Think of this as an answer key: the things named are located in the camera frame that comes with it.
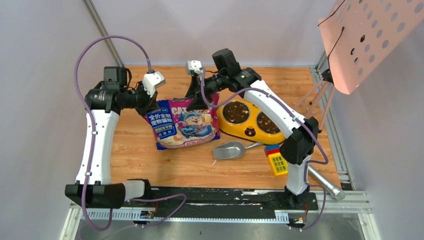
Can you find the metal food scoop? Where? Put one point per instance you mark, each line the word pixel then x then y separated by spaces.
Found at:
pixel 232 150

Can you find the yellow double pet bowl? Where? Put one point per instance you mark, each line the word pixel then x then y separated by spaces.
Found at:
pixel 248 130

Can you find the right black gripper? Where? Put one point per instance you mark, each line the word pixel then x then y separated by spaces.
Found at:
pixel 195 91

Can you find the colourful toy brick block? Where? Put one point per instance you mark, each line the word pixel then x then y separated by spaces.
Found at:
pixel 277 163

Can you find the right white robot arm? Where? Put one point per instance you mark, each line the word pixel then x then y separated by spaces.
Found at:
pixel 300 132

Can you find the pink perforated music stand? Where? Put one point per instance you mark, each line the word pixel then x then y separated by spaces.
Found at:
pixel 374 73

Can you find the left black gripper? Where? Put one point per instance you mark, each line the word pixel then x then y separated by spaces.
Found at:
pixel 145 103

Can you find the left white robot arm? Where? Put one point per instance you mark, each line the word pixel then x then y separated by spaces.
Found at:
pixel 93 187

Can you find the silver microphone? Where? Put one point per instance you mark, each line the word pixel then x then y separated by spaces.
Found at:
pixel 335 191

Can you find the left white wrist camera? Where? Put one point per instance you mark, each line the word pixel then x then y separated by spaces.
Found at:
pixel 152 81

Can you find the aluminium frame rail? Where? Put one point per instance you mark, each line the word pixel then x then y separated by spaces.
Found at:
pixel 349 219

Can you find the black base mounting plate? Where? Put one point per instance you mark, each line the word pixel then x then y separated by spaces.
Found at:
pixel 223 203

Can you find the cat food bag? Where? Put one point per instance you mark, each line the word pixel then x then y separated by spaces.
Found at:
pixel 174 126

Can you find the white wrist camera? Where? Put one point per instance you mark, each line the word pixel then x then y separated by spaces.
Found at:
pixel 194 67
pixel 152 81

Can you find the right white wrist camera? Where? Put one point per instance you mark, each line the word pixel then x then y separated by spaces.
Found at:
pixel 194 67

